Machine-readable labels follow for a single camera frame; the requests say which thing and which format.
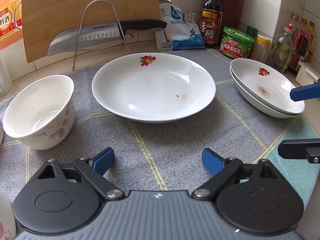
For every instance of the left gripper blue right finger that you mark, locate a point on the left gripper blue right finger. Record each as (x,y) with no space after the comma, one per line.
(213,162)

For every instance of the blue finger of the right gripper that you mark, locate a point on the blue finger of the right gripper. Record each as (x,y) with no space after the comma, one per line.
(305,92)

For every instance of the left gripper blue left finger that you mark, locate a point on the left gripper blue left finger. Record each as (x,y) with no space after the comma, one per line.
(102,161)

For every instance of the white plate with stain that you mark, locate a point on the white plate with stain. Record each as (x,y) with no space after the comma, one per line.
(267,85)

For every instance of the white oval plate fruit print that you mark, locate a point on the white oval plate fruit print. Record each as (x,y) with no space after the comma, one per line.
(153,87)

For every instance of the white plastic seasoning box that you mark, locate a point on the white plastic seasoning box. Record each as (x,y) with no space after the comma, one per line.
(307,74)

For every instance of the clear glass bottle red cap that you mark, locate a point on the clear glass bottle red cap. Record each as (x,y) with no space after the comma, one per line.
(281,50)

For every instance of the grey green checked mat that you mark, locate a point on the grey green checked mat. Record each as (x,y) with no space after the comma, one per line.
(167,156)

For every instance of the red sauce bottle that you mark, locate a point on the red sauce bottle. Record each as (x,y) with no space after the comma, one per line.
(298,34)

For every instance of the yellow label oil bottle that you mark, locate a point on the yellow label oil bottle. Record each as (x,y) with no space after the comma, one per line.
(311,42)

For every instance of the yellow lid spice jar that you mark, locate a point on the yellow lid spice jar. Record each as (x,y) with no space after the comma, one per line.
(261,48)

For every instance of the white bowl faint flowers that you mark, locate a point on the white bowl faint flowers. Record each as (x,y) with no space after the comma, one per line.
(43,113)

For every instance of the green lid small jar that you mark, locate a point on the green lid small jar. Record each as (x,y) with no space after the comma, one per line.
(252,32)

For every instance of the green lid sauce jar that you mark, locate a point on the green lid sauce jar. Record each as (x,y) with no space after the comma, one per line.
(235,44)

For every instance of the white bowl pink flowers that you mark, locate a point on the white bowl pink flowers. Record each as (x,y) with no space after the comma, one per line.
(7,221)

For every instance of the dark red knife block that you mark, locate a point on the dark red knife block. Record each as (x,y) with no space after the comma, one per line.
(232,11)

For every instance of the dark vinegar bottle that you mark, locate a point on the dark vinegar bottle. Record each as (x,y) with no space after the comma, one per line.
(210,22)

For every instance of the stack of clear plastic cups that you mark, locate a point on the stack of clear plastic cups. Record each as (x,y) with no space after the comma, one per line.
(5,81)

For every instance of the white blue salt bag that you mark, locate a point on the white blue salt bag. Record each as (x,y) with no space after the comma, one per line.
(179,34)

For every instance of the orange cooking wine jug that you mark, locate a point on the orange cooking wine jug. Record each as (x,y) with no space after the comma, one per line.
(9,33)

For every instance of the bamboo cutting board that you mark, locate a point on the bamboo cutting board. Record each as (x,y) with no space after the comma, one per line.
(43,20)

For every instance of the black handle kitchen knife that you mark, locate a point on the black handle kitchen knife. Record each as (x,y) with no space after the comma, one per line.
(65,41)

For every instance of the metal wire board stand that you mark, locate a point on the metal wire board stand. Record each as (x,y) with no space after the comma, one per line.
(98,28)

